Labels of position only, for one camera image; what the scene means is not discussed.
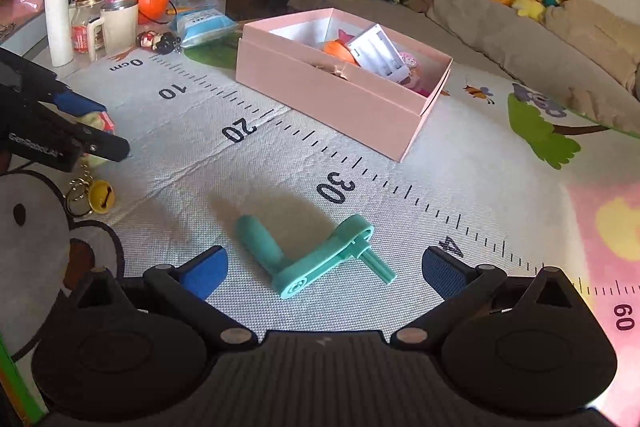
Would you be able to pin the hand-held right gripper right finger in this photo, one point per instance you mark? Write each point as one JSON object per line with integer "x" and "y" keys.
{"x": 442, "y": 269}

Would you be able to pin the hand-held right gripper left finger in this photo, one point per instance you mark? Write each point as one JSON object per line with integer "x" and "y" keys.
{"x": 205, "y": 272}

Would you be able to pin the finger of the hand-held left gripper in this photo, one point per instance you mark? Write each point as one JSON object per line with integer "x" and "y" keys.
{"x": 80, "y": 104}
{"x": 105, "y": 146}

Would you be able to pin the pink cardboard box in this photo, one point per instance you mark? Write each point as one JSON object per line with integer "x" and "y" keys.
{"x": 340, "y": 107}

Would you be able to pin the white battery charger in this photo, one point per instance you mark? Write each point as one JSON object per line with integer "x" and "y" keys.
{"x": 377, "y": 52}

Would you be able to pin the orange pumpkin toy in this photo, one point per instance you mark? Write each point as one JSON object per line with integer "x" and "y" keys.
{"x": 337, "y": 49}

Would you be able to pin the glass jar red label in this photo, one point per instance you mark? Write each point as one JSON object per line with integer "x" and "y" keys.
{"x": 82, "y": 34}

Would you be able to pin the white bottle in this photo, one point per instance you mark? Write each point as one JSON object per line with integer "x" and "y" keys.
{"x": 57, "y": 27}

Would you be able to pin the printed ruler play mat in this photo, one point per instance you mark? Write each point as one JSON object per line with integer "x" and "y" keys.
{"x": 350, "y": 167}

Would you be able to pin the blue tissue pack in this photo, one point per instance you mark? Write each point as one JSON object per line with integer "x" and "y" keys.
{"x": 205, "y": 27}

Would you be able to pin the tan fuzzy cloth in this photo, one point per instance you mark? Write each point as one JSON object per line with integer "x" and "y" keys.
{"x": 600, "y": 107}

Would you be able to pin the grey sofa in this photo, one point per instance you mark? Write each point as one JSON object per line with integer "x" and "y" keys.
{"x": 500, "y": 37}

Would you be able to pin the beige blanket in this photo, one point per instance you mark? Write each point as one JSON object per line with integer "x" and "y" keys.
{"x": 590, "y": 32}

